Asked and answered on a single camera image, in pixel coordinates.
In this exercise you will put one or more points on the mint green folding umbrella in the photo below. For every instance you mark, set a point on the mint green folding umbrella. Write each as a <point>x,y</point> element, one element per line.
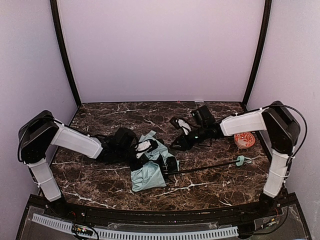
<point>160,163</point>

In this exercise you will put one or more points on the black front frame rail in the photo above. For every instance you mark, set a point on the black front frame rail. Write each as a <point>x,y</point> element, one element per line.
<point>239,214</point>

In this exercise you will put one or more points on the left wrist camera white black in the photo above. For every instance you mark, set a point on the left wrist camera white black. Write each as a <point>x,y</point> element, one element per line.
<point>145,147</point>

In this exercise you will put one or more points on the red white patterned bowl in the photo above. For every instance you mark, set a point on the red white patterned bowl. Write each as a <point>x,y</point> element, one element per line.
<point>244,140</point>

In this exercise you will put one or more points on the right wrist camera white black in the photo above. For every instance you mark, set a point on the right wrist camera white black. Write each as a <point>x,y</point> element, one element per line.
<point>181,124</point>

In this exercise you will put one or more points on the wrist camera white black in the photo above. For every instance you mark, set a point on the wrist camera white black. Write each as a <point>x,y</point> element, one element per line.
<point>181,124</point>
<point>145,147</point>

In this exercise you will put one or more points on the black corner post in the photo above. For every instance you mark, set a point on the black corner post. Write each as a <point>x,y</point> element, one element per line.
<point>258,52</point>
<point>63,51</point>

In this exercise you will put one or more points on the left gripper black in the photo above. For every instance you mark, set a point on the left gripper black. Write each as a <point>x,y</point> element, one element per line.
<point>155,161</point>

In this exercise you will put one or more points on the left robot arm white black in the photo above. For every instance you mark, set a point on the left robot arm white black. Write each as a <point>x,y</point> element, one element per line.
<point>44,131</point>

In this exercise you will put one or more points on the grey slotted cable duct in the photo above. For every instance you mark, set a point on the grey slotted cable duct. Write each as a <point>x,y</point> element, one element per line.
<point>132,232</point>

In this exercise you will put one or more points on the left black corner post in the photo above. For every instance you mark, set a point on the left black corner post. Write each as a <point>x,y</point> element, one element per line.
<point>63,51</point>

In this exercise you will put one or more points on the small green circuit board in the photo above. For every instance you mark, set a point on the small green circuit board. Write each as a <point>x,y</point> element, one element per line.
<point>81,231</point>

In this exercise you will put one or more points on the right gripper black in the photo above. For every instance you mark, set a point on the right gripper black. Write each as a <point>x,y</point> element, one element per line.
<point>189,139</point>

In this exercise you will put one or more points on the right black corner post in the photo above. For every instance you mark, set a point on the right black corner post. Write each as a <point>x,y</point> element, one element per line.
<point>258,52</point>

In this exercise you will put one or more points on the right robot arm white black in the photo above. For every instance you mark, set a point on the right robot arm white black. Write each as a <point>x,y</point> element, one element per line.
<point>282,128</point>

